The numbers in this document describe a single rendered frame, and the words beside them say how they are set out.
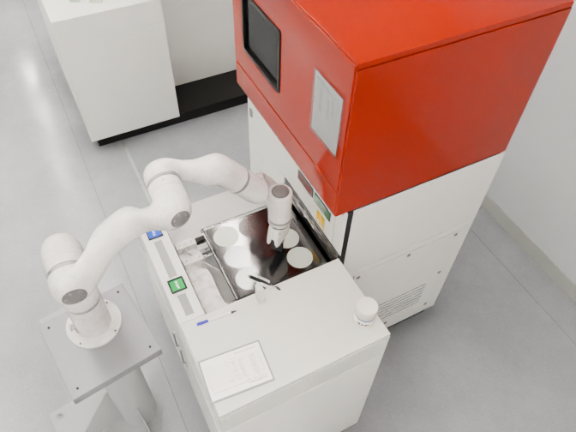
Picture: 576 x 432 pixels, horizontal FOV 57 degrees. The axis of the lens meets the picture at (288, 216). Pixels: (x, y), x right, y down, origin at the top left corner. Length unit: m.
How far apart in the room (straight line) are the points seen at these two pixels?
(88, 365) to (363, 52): 1.34
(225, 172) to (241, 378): 0.65
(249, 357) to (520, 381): 1.68
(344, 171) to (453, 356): 1.62
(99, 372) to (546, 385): 2.17
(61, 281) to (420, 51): 1.17
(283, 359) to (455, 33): 1.10
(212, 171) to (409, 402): 1.71
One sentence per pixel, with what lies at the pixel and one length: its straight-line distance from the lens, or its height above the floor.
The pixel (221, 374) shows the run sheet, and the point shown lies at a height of 0.97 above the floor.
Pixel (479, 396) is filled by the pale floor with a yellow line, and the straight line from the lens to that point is 2.96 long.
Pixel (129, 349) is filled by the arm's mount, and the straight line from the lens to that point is 1.98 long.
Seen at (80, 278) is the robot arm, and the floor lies 1.28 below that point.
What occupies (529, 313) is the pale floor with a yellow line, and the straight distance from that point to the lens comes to 3.29.
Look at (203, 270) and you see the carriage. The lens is 2.07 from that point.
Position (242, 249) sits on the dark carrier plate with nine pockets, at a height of 0.90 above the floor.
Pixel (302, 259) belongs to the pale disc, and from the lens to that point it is 2.06.
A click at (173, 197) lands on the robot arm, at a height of 1.46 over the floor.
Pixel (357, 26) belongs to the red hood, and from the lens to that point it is 1.52.
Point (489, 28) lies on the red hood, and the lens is 1.63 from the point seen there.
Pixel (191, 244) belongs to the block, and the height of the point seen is 0.91.
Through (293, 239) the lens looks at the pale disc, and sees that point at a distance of 2.11.
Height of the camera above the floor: 2.59
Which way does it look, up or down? 51 degrees down
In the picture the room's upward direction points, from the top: 3 degrees clockwise
